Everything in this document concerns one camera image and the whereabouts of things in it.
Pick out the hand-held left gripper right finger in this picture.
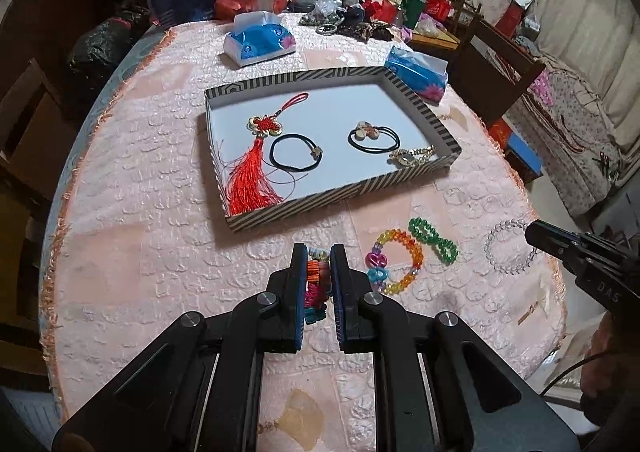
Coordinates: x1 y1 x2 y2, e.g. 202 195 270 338
330 244 589 452

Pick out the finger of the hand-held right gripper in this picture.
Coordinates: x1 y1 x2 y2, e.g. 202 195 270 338
525 219 587 263

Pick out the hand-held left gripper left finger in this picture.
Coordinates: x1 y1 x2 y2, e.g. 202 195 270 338
52 243 308 452

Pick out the colourful woven bead bracelet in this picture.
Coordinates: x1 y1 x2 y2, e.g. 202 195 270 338
302 247 334 325

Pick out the clear bead bracelet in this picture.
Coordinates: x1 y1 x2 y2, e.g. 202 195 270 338
484 219 537 275

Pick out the red tassel knot ornament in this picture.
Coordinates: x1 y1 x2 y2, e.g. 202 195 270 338
225 92 309 219

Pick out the thin black hair tie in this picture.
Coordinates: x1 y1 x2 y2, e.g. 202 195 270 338
270 133 321 171

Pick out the striped cardboard tray box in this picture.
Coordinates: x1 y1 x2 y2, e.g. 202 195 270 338
204 66 462 233

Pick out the gold chain bracelet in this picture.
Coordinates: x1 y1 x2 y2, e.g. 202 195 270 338
389 144 436 168

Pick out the black hair tie flower charm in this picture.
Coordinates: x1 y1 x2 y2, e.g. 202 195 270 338
347 121 401 153

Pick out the person's right hand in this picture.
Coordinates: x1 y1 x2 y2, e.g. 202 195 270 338
580 317 640 427

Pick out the red and blue box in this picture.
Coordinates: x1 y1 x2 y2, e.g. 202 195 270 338
492 124 544 183

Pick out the floral covered sofa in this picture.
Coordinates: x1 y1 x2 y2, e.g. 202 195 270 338
520 56 640 219

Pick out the dark wooden chair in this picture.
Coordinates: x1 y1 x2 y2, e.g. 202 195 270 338
450 4 549 129

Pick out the blue tissue pack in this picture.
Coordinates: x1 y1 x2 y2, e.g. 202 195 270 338
384 46 449 105
222 10 297 68

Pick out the green bag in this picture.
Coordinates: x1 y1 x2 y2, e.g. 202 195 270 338
402 0 426 28

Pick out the pile of hair accessories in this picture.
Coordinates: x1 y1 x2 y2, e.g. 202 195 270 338
300 6 402 43

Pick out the black plastic bag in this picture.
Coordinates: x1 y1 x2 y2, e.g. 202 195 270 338
67 6 151 93

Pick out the brown wooden chair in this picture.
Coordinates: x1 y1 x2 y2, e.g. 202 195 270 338
0 59 72 233

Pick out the rainbow bead bracelet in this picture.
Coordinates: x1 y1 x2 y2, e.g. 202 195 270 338
367 228 425 295

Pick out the black cable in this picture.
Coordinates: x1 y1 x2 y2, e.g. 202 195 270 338
542 351 601 396

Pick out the green bead bracelet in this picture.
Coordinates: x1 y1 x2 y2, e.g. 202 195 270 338
408 217 460 265

